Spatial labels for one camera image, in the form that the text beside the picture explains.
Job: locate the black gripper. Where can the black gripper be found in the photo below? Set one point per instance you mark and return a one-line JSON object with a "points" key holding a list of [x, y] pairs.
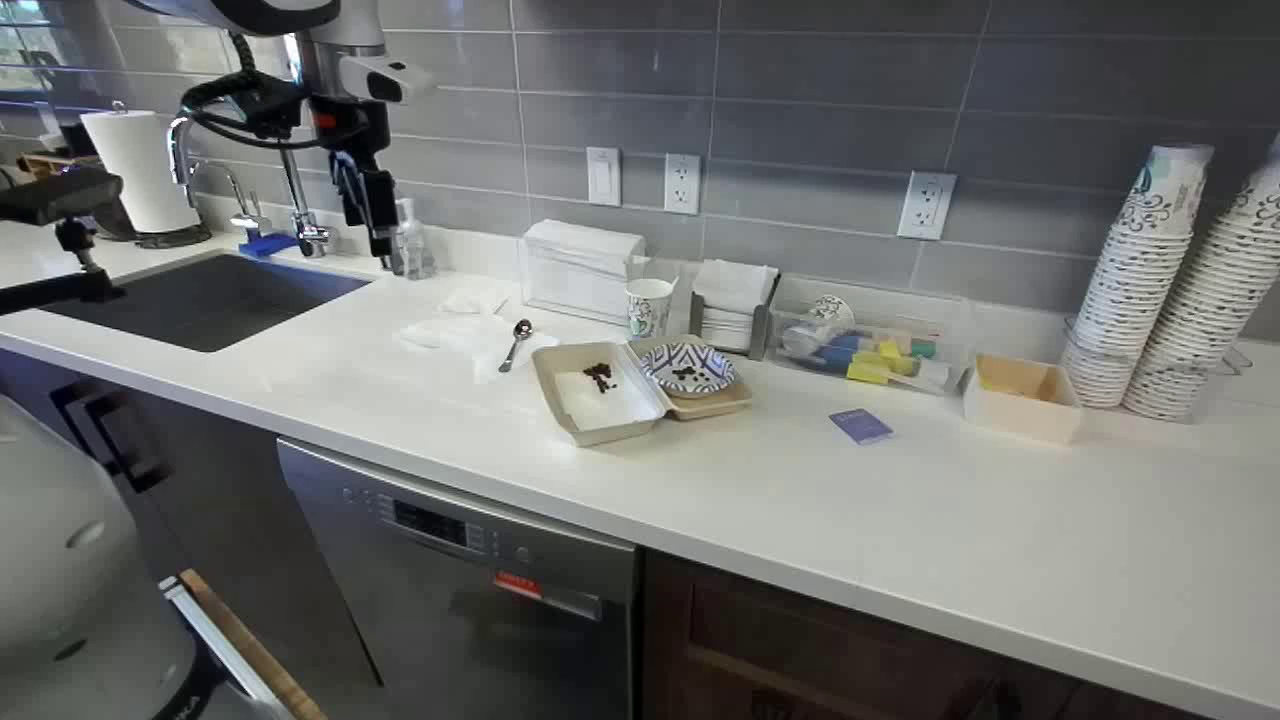
{"points": [[355, 134]]}

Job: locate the brown beans pile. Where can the brown beans pile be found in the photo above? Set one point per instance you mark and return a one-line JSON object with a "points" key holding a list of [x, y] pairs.
{"points": [[603, 377]]}

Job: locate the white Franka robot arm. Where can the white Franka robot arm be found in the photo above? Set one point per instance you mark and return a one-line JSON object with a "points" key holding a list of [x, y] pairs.
{"points": [[357, 40]]}

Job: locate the blue patterned paper bowl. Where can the blue patterned paper bowl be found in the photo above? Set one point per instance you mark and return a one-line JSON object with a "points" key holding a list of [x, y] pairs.
{"points": [[688, 370]]}

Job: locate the chrome gooseneck faucet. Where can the chrome gooseneck faucet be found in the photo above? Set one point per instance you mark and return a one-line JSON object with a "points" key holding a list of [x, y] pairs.
{"points": [[306, 222]]}

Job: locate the blue sponge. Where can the blue sponge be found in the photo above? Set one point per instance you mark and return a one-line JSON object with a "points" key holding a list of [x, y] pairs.
{"points": [[268, 246]]}

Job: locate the small chrome tap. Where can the small chrome tap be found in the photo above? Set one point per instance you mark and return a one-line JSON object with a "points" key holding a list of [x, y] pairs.
{"points": [[245, 205]]}

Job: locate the small clear plastic bag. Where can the small clear plastic bag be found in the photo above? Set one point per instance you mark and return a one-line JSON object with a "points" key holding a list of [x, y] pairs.
{"points": [[476, 296]]}

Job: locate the large clear plastic bag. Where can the large clear plastic bag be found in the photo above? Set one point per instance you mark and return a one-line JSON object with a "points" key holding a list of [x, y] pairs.
{"points": [[446, 338]]}

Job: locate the dark undermount sink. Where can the dark undermount sink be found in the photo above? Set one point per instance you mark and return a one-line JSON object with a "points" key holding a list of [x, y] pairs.
{"points": [[215, 301]]}

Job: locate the clear napkin dispenser white napkins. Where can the clear napkin dispenser white napkins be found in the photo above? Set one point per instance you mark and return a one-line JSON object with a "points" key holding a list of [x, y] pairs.
{"points": [[581, 266]]}

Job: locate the white paper towel roll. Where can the white paper towel roll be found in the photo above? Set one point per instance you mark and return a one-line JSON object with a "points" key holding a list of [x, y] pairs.
{"points": [[141, 167]]}

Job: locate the white clamshell takeout tray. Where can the white clamshell takeout tray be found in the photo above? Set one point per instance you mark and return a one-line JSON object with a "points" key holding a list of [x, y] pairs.
{"points": [[586, 417]]}

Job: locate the bright window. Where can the bright window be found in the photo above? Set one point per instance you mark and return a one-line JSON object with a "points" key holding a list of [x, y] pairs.
{"points": [[26, 47]]}

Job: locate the stainless steel dishwasher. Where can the stainless steel dishwasher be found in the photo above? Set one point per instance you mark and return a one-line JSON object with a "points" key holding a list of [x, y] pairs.
{"points": [[441, 600]]}

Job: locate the pulled-out wooden drawer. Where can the pulled-out wooden drawer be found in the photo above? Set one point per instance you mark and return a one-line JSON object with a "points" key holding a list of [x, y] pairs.
{"points": [[245, 644]]}

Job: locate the clear condiment packet organizer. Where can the clear condiment packet organizer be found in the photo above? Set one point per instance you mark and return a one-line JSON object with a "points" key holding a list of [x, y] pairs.
{"points": [[864, 353]]}

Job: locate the purple card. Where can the purple card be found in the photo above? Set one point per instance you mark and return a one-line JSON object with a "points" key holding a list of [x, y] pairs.
{"points": [[862, 425]]}

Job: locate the brown wooden cabinet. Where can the brown wooden cabinet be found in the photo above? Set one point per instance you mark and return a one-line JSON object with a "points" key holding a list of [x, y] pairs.
{"points": [[826, 665]]}

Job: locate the tan cardboard box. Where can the tan cardboard box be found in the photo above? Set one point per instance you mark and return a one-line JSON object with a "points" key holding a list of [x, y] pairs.
{"points": [[1022, 404]]}

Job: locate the tall printed paper cup stack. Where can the tall printed paper cup stack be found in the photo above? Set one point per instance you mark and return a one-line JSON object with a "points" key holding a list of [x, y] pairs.
{"points": [[1214, 293], [1133, 266]]}

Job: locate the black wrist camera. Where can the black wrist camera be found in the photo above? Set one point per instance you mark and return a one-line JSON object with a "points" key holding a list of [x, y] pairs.
{"points": [[266, 107]]}

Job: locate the white wall light switch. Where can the white wall light switch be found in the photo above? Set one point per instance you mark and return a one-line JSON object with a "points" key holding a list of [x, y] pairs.
{"points": [[603, 175]]}

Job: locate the white wall power outlet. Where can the white wall power outlet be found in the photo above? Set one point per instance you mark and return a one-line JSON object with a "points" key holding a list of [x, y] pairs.
{"points": [[680, 182], [926, 205]]}

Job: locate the black camera on tripod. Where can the black camera on tripod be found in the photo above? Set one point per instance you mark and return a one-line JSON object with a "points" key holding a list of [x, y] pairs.
{"points": [[52, 191]]}

